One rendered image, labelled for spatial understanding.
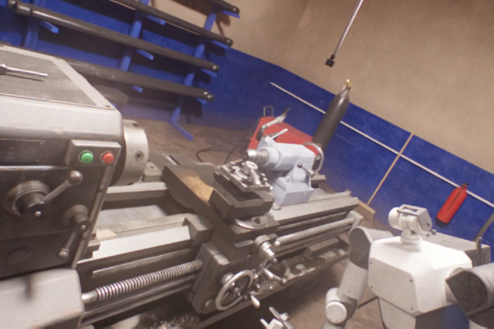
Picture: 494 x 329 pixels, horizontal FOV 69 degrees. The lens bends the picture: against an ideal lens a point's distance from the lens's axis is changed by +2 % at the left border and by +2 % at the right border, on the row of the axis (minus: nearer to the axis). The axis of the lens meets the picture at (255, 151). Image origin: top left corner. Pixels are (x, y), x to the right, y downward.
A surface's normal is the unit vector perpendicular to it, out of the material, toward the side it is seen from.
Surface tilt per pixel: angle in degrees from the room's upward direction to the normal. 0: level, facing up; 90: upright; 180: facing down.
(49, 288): 32
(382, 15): 90
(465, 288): 108
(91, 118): 45
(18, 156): 90
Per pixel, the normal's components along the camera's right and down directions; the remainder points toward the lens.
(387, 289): -0.92, 0.05
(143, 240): 0.72, -0.41
